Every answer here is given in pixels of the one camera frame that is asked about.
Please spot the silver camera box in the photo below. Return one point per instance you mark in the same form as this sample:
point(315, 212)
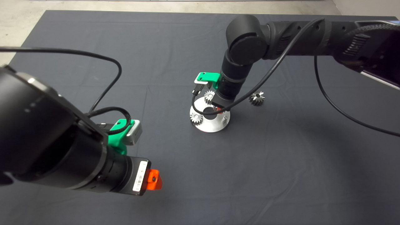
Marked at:
point(202, 82)
point(133, 132)

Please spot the small steel gear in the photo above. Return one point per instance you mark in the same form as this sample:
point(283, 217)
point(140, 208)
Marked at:
point(196, 119)
point(208, 97)

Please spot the green right camera mount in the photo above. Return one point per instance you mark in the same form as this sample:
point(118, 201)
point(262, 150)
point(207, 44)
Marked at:
point(209, 76)

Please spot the larger steel gear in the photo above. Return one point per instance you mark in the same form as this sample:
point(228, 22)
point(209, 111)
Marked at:
point(257, 99)

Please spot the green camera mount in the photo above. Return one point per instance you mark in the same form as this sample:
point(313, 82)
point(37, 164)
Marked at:
point(117, 140)
point(209, 76)

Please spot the dark grey table cloth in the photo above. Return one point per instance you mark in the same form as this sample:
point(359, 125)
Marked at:
point(200, 187)

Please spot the silver right camera box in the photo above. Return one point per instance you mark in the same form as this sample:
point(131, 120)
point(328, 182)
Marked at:
point(202, 82)

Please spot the round metal plate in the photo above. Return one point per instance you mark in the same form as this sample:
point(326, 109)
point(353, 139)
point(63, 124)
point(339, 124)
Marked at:
point(209, 126)

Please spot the green left camera mount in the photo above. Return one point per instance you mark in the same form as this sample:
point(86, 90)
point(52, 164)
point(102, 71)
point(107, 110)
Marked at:
point(117, 140)

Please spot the silver left camera box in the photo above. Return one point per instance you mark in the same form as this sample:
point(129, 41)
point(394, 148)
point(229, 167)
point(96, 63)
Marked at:
point(133, 132)

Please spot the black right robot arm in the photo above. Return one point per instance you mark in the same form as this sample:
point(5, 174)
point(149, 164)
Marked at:
point(247, 40)

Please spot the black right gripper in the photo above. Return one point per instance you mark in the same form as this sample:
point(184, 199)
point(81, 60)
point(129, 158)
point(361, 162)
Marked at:
point(223, 100)

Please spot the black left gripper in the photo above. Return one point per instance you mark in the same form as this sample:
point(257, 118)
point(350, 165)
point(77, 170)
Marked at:
point(137, 176)

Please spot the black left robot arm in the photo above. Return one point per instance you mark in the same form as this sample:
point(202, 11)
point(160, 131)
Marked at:
point(50, 143)

